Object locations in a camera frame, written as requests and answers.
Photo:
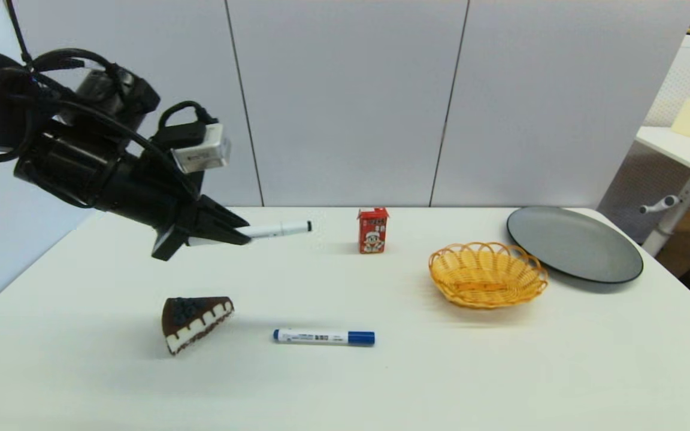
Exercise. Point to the white side table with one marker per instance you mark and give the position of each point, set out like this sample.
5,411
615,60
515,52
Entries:
677,148

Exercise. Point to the white marker with blue cap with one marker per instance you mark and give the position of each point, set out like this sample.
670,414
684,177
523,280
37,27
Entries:
315,336

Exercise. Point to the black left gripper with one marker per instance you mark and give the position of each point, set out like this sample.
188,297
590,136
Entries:
147,191

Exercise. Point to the yellow wicker basket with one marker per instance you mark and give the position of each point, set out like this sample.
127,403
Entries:
486,275

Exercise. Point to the red milk carton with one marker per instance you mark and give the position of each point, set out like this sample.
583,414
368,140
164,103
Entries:
372,230

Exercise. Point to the dark grey round plate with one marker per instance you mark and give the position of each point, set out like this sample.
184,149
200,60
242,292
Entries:
574,244

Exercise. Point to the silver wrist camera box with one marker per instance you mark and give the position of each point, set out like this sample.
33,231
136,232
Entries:
204,149

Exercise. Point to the chocolate blueberry cake slice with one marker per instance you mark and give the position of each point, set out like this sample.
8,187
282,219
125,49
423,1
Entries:
192,323

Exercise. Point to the white marker with black caps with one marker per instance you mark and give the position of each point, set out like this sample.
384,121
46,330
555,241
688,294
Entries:
285,228

